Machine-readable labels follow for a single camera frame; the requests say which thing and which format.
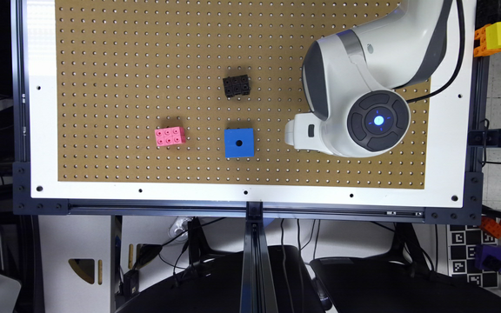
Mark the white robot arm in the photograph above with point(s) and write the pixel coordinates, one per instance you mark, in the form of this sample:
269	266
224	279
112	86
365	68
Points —
350	80

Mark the purple block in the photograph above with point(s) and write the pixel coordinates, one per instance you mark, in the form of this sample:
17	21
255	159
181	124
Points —
488	257

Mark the black studded block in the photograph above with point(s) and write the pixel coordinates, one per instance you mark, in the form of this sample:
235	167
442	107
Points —
236	86

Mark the blue block with hole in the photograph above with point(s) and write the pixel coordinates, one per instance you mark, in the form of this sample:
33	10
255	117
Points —
239	143

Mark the white cabinet panel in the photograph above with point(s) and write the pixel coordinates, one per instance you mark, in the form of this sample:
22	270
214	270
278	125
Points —
78	263

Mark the right black chair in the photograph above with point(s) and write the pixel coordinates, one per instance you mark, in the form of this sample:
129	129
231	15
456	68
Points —
400	280

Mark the orange block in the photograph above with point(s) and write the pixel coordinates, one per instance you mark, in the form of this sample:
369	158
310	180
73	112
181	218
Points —
480	49

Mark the pink studded block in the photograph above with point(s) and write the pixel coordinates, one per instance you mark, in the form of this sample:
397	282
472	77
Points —
170	136

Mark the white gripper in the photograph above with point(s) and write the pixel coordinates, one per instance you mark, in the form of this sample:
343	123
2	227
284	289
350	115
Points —
303	132

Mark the left black chair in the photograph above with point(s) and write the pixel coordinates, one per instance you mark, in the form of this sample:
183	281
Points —
213	282

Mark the black chair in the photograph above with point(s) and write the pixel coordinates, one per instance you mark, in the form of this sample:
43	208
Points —
400	280
213	282

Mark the fiducial marker sheet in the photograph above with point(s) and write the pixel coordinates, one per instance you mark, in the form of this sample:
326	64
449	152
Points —
462	243

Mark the brown pegboard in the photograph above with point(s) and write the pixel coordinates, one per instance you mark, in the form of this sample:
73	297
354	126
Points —
127	68

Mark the orange blocks pile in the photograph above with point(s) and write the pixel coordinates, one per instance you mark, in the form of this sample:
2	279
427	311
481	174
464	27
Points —
491	226

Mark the dark aluminium table frame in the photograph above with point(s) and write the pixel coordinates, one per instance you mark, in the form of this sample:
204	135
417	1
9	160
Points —
452	192

